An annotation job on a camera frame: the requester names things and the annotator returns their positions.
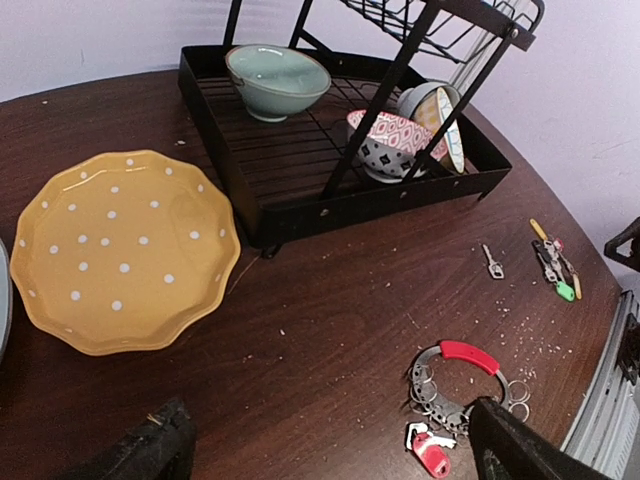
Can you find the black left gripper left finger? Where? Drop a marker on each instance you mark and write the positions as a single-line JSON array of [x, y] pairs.
[[161, 447]]

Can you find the loose silver key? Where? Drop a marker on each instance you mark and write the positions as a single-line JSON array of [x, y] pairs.
[[494, 267]]

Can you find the red tag key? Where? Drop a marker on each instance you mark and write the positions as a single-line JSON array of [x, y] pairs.
[[429, 449]]

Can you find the bunch of tagged keys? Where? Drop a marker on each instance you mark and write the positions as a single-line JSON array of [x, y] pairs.
[[557, 269]]

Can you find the yellow blue patterned bowl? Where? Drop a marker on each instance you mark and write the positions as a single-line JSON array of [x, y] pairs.
[[430, 104]]

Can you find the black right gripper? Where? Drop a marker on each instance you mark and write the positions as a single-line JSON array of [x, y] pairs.
[[624, 247]]

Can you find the large keyring with red grip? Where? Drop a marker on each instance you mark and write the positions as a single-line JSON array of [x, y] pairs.
[[446, 378]]

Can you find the teal ceramic bowl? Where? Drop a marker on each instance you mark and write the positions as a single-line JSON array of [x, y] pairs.
[[276, 82]]

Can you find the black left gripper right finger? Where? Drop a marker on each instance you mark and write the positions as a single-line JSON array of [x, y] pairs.
[[505, 448]]

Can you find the yellow polka dot plate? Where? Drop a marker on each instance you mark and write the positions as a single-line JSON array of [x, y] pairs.
[[123, 252]]

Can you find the black metal dish rack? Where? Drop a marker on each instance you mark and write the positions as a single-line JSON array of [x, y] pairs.
[[300, 177]]

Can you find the metal table edge rail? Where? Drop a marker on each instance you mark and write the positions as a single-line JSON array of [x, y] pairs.
[[605, 433]]

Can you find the light blue flower plate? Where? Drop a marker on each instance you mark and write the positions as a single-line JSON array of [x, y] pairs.
[[6, 300]]

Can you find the pink patterned bowl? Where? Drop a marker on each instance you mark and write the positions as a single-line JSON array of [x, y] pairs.
[[389, 150]]

